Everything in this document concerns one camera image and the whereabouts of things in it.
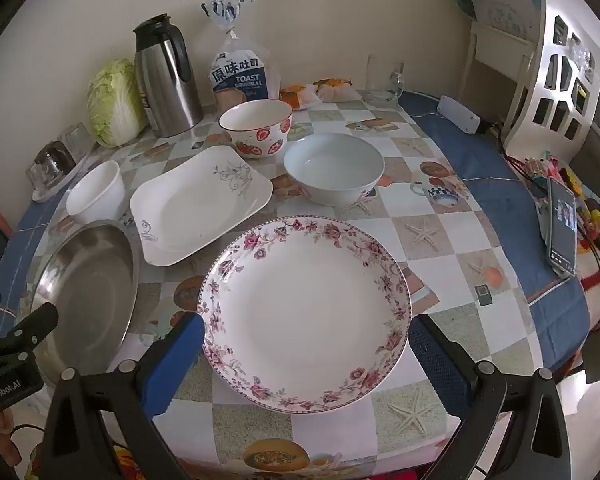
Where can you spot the clear glass cup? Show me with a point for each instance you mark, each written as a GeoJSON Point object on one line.
{"type": "Point", "coordinates": [37, 177]}
{"type": "Point", "coordinates": [77, 142]}

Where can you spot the strawberry print bowl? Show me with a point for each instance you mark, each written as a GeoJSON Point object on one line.
{"type": "Point", "coordinates": [255, 132]}

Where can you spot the stainless steel basin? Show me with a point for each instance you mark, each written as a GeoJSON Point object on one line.
{"type": "Point", "coordinates": [90, 290]}

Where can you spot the white oval tray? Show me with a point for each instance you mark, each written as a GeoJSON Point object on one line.
{"type": "Point", "coordinates": [75, 175]}

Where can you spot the pink floral round plate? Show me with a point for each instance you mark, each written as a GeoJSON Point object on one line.
{"type": "Point", "coordinates": [305, 310]}

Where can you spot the white square plate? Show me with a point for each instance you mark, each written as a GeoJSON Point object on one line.
{"type": "Point", "coordinates": [195, 210]}

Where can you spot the pale grey bowl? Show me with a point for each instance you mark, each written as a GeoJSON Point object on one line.
{"type": "Point", "coordinates": [330, 165]}

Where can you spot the white plastic chair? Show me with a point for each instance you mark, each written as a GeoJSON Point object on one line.
{"type": "Point", "coordinates": [472, 60]}

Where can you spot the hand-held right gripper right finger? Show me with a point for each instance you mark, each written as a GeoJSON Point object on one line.
{"type": "Point", "coordinates": [435, 360]}

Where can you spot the bagged toast bread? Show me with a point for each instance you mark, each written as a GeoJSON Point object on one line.
{"type": "Point", "coordinates": [240, 80]}

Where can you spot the clear glass mug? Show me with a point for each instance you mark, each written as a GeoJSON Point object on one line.
{"type": "Point", "coordinates": [382, 82]}

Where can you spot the white power box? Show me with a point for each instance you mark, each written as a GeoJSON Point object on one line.
{"type": "Point", "coordinates": [459, 114]}

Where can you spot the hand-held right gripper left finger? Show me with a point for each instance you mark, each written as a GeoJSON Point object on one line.
{"type": "Point", "coordinates": [180, 360]}

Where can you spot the smartphone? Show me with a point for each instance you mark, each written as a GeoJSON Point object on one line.
{"type": "Point", "coordinates": [562, 230]}

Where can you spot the napa cabbage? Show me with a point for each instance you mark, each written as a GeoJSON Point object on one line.
{"type": "Point", "coordinates": [112, 102]}

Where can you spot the stainless steel thermos jug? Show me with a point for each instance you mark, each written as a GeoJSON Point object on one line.
{"type": "Point", "coordinates": [167, 90]}

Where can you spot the small white bowl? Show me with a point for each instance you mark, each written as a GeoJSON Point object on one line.
{"type": "Point", "coordinates": [97, 190]}

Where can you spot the white cutout rack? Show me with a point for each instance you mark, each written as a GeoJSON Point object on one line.
{"type": "Point", "coordinates": [540, 85]}

